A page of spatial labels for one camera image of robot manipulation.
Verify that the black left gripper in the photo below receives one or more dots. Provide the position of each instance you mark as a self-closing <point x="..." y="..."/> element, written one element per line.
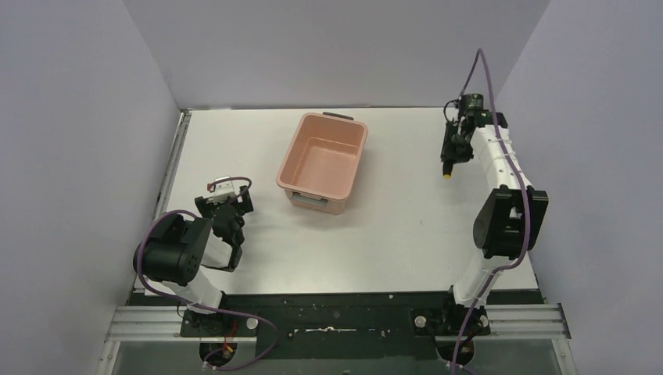
<point x="227" y="217"/>

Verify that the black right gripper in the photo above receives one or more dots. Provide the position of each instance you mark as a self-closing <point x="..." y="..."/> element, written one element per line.
<point x="456" y="156"/>

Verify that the black yellow screwdriver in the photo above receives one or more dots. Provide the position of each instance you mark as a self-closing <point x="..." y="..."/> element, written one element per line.
<point x="447" y="169"/>

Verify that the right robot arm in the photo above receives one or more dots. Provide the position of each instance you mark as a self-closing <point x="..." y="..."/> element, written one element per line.
<point x="508" y="223"/>

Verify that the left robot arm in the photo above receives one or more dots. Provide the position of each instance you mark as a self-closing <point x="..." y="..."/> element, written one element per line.
<point x="176" y="249"/>

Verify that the pink plastic bin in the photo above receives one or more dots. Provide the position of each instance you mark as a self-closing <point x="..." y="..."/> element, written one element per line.
<point x="320" y="166"/>

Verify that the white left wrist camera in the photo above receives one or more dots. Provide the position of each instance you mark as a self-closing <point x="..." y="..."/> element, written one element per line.
<point x="221" y="189"/>

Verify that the aluminium table edge rail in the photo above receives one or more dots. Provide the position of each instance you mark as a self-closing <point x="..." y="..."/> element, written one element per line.
<point x="166" y="186"/>

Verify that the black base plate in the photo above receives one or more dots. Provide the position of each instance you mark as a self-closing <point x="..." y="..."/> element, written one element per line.
<point x="349" y="326"/>

